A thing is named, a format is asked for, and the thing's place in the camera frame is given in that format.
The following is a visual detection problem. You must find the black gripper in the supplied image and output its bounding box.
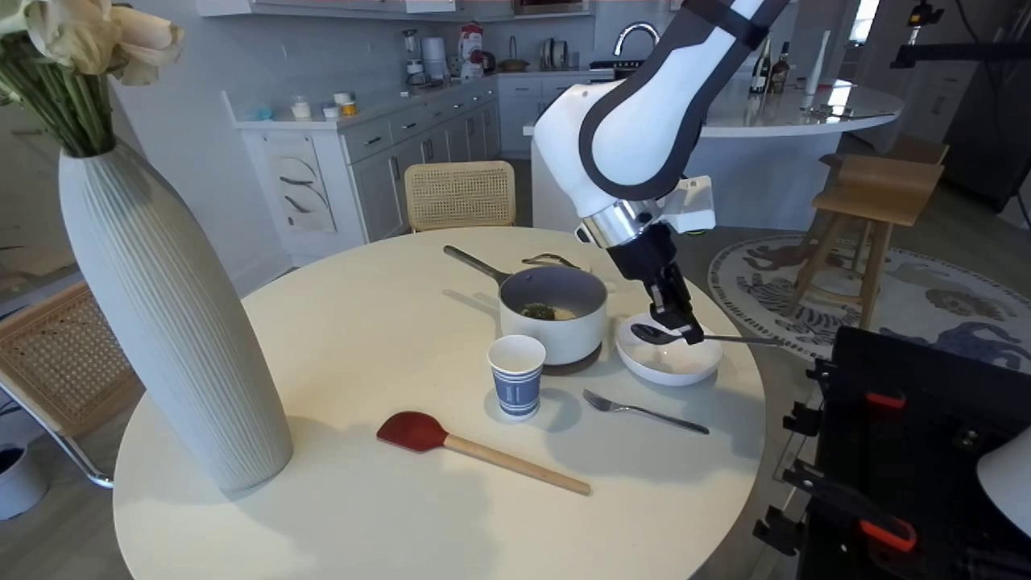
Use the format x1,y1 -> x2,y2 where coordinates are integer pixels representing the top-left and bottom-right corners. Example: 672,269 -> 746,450
608,223 -> 707,346

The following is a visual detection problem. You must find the silver fork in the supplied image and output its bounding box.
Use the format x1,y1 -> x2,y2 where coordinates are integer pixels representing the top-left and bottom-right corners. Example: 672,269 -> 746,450
583,390 -> 710,435

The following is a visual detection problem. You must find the blue white paper cup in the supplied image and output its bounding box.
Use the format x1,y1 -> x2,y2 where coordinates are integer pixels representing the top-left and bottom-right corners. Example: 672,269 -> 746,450
488,335 -> 546,418

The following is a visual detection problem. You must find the silver spoon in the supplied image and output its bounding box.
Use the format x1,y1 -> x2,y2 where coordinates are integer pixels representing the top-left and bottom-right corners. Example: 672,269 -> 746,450
629,322 -> 783,346

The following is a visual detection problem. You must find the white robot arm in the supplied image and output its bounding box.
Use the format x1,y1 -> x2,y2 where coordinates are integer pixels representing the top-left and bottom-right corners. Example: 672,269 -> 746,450
532,0 -> 787,346

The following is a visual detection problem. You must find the white ceramic bowl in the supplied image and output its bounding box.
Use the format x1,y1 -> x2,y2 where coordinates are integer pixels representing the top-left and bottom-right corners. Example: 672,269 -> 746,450
613,317 -> 722,390

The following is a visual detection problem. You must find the white saucepan grey interior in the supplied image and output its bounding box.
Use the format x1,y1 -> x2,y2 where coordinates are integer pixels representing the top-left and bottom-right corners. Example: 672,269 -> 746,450
447,244 -> 608,369

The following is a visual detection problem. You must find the patterned round rug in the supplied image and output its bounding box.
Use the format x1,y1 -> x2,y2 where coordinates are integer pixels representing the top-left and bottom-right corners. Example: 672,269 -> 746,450
710,240 -> 1031,375

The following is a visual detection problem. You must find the white kitchen island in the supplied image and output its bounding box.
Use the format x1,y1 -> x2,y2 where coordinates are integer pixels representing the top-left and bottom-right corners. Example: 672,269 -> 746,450
522,80 -> 905,262

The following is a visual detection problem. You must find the wooden stool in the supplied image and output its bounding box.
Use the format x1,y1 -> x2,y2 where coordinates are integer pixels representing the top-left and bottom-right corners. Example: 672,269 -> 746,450
793,151 -> 943,328

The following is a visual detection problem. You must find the wicker chair far side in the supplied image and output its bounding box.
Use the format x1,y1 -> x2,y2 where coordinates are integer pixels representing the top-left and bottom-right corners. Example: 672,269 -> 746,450
403,163 -> 515,233

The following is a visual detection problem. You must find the chrome kitchen faucet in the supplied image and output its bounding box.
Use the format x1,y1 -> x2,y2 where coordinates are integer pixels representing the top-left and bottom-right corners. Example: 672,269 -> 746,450
613,21 -> 659,63

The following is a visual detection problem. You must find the black robot cart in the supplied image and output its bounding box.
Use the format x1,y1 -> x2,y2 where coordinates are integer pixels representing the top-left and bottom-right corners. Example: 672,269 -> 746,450
754,328 -> 1031,580

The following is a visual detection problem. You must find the white kitchen cabinet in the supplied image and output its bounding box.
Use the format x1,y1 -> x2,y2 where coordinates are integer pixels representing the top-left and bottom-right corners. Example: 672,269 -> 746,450
220,76 -> 502,270

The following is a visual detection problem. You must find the tall white ribbed vase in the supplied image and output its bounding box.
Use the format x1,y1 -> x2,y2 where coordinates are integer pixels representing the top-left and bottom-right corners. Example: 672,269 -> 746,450
58,144 -> 294,497

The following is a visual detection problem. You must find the wicker chair near vase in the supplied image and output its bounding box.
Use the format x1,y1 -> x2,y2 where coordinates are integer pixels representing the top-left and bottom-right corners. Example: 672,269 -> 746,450
0,283 -> 145,489

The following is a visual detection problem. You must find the cream calla lily bouquet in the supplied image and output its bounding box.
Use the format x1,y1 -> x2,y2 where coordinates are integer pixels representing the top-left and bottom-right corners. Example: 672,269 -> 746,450
0,0 -> 185,159

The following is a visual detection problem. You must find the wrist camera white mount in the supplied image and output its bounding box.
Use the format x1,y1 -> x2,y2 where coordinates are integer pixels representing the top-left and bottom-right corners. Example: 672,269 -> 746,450
664,173 -> 716,233

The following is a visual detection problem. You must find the red spatula wooden handle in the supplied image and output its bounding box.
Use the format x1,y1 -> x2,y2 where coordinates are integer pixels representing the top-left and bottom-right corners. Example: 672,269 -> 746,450
376,411 -> 592,497

